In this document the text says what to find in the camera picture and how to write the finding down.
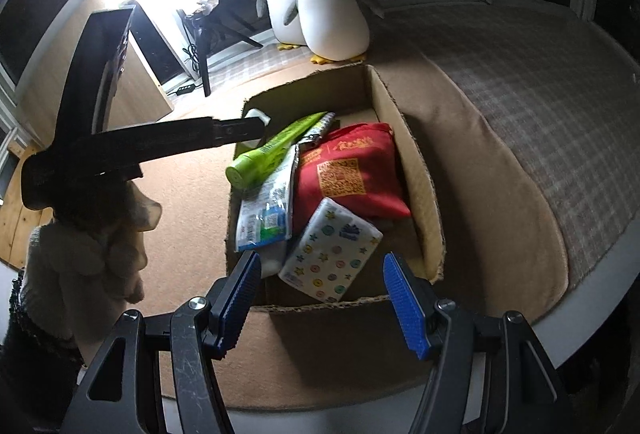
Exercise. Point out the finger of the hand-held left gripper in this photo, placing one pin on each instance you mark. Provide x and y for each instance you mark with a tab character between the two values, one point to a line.
190	136
100	74

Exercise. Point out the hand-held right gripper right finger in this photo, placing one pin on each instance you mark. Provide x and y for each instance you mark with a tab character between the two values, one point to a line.
407	309

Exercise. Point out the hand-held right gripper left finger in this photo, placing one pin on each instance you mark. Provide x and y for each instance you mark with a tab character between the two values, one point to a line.
240	304

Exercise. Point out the translucent white cap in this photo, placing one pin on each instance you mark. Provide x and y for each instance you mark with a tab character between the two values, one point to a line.
256	115

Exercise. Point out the green squeeze tube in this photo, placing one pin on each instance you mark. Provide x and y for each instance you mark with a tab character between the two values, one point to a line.
270	154

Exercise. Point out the star print tissue pack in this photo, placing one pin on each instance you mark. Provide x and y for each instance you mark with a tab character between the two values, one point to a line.
330	254

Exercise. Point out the white card packet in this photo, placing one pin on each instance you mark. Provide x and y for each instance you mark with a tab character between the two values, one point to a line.
265	209

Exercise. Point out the cardboard box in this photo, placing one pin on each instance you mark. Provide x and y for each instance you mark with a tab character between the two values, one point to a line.
420	194

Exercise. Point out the small patterned tube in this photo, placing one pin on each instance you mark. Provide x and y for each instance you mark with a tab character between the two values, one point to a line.
322	126

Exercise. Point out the red cloth bag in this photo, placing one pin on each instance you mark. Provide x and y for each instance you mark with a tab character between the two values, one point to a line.
350	174

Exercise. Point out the person's left forearm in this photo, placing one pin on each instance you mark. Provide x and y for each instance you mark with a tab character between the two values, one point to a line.
35	364

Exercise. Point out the light wooden board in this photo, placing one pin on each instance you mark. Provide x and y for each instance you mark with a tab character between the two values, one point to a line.
142	89

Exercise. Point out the pine plank panel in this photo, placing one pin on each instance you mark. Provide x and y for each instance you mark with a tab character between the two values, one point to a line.
15	214

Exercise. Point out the black tripod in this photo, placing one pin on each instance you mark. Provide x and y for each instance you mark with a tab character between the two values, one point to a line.
204	59

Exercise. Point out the brown blanket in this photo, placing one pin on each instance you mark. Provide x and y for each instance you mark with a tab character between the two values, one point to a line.
475	214

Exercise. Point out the small penguin plush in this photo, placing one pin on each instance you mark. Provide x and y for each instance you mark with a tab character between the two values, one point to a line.
332	14

